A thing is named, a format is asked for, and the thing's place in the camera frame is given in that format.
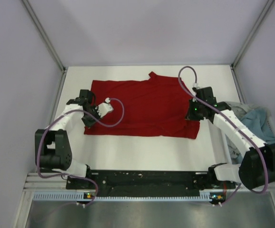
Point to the aluminium frame post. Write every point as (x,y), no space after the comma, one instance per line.
(43,34)
(253,32)

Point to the left aluminium frame post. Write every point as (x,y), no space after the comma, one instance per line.
(43,34)

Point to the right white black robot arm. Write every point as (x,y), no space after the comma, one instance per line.
(258,165)

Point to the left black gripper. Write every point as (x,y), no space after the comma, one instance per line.
(90,123)

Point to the red t shirt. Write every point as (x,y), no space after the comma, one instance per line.
(153,107)

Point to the right aluminium frame post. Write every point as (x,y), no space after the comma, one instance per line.
(253,32)

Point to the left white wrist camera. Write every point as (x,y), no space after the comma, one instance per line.
(104,108)

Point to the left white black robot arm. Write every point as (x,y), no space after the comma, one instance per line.
(52,147)

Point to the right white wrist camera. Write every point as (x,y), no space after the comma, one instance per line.
(195,85)

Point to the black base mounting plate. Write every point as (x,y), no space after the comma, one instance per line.
(155,183)

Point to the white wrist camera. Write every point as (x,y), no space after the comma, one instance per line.
(195,85)
(104,108)

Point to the light blue cable duct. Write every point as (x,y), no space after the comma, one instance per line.
(84,197)

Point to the light blue t shirt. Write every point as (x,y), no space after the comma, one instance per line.
(259,123)

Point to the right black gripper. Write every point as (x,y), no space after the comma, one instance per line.
(190,116)

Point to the white laundry basket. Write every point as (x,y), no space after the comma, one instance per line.
(232,152)

